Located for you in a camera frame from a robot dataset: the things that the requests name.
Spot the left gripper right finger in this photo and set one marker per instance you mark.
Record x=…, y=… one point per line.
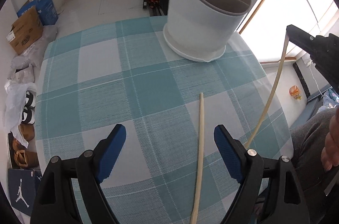
x=272, y=182

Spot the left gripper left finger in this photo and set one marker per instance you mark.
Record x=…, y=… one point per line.
x=55, y=201

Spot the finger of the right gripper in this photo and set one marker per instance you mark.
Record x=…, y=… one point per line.
x=305, y=41

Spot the wooden chopstick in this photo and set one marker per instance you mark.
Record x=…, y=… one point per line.
x=199, y=173
x=272, y=93

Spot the person's right hand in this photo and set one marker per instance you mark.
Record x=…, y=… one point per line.
x=330, y=152

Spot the navy jordan shoebox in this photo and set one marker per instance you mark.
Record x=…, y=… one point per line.
x=23, y=186

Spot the orange snack bag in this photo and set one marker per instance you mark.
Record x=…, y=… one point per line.
x=294, y=91

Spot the black and white sneakers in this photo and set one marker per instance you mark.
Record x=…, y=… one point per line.
x=28, y=113

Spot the white utensil holder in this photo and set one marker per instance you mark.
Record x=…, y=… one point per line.
x=199, y=30

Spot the white plastic bag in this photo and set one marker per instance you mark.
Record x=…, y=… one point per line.
x=15, y=102

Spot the teal checkered tablecloth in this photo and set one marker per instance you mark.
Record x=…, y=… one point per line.
x=125, y=73

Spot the grey plastic parcel bag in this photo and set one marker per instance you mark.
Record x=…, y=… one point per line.
x=34, y=55

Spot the brown cardboard box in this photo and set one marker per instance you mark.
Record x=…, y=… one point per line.
x=26, y=30

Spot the blue cardboard box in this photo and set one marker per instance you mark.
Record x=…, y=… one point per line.
x=45, y=10

